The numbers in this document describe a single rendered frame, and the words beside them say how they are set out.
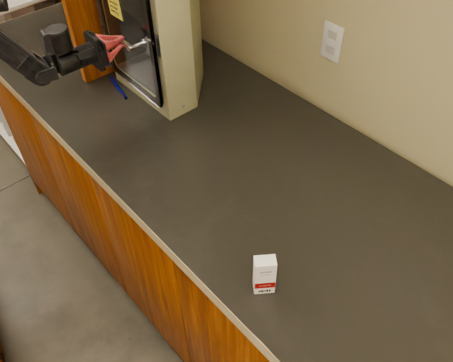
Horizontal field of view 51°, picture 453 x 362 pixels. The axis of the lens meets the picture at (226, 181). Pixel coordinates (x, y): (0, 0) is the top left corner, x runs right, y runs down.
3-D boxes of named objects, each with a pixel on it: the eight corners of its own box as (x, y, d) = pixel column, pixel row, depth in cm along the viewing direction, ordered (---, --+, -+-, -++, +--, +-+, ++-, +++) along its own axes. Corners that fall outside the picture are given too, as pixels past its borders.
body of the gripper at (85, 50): (101, 36, 128) (75, 47, 125) (108, 70, 135) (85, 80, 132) (88, 28, 131) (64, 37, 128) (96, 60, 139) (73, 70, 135)
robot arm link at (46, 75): (29, 70, 130) (38, 85, 124) (15, 31, 122) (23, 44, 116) (72, 57, 134) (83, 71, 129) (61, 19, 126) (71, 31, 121)
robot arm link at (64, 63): (53, 72, 131) (62, 80, 128) (45, 49, 126) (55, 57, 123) (75, 62, 134) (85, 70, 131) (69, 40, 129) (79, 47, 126)
